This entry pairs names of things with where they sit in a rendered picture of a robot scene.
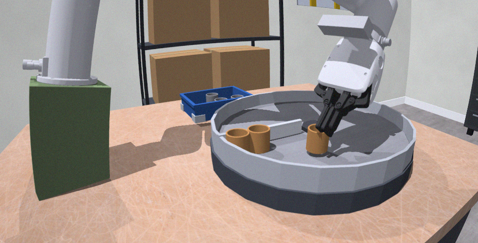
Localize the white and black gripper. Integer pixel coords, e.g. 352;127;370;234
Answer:
314;37;385;137

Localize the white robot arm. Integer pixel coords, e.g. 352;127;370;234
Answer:
23;0;398;85

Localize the grey round turntable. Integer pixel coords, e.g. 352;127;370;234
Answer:
210;90;416;215

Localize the blue open-top crate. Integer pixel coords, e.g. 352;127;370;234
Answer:
180;86;253;121

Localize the bronze bushing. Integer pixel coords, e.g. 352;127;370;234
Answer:
226;128;250;152
306;124;329;154
247;124;270;154

